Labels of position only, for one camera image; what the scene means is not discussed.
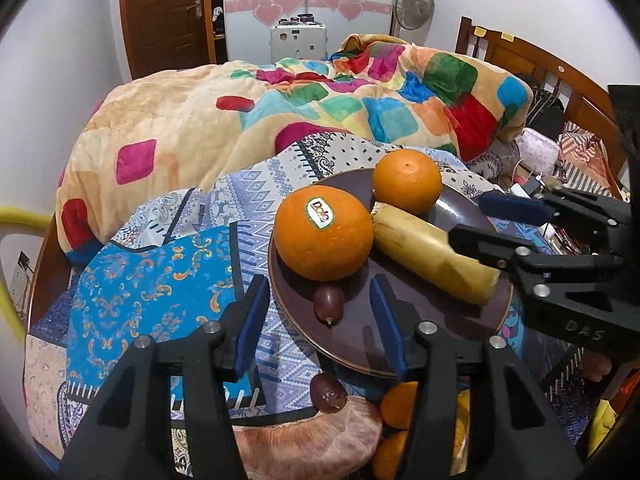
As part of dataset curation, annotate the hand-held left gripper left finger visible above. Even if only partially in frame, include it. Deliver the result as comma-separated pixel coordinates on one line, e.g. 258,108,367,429
57,274,272,480

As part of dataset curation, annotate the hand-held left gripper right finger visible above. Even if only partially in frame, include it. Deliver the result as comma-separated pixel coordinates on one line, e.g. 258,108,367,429
369,276,583,480

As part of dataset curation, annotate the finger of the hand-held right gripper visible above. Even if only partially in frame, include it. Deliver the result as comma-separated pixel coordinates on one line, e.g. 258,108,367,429
448,225,626,282
477,187,632,227

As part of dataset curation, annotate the dark brown plate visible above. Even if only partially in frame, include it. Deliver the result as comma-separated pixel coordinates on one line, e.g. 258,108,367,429
267,167,515,380

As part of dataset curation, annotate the long yellow fruit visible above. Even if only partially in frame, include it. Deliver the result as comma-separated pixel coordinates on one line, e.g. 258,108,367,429
370,201,502,307

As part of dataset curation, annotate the dark purple passion fruit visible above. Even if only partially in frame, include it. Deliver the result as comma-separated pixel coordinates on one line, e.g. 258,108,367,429
313,283,346,326
309,372,348,415

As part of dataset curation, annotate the large orange with sticker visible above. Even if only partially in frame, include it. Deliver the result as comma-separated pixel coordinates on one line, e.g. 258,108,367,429
273,185,375,282

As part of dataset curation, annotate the small orange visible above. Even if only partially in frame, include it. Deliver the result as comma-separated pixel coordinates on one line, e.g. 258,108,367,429
372,148,443,214

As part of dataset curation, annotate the short yellow fruit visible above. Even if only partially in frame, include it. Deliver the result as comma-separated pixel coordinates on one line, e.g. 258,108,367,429
452,390,471,466

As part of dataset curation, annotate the person's right hand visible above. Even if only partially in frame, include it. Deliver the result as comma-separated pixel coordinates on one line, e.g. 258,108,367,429
577,349,618,383

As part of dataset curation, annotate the white charger plug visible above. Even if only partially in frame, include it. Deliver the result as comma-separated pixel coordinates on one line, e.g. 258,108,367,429
509,175,546,200

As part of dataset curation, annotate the pink dotted pouch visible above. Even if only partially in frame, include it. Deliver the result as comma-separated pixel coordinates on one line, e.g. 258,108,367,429
517,127,561,177

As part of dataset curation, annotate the striped cloth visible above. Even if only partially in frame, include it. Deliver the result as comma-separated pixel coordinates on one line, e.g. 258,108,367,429
557,120,616,196

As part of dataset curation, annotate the black backpack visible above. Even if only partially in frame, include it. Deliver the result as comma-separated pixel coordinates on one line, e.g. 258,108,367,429
525,85,566,141

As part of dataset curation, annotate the blue patterned bedsheet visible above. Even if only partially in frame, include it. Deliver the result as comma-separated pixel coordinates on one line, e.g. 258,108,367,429
22,132,551,480

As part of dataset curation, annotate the wooden bed headboard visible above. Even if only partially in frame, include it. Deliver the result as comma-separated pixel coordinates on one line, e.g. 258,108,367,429
455,16,632,193

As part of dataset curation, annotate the colourful patchwork blanket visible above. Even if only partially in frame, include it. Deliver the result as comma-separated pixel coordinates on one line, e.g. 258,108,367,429
55,34,535,266

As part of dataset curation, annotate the standing electric fan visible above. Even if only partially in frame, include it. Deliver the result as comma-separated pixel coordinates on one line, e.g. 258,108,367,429
391,0,435,41

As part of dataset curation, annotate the yellow foam tube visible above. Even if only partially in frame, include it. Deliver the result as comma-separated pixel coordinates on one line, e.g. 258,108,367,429
0,205,55,336

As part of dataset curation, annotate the white box appliance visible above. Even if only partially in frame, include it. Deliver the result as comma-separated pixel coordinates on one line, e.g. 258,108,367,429
270,22,329,61

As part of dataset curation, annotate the brown wooden door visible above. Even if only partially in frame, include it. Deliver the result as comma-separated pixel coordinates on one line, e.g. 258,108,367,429
119,0,221,81

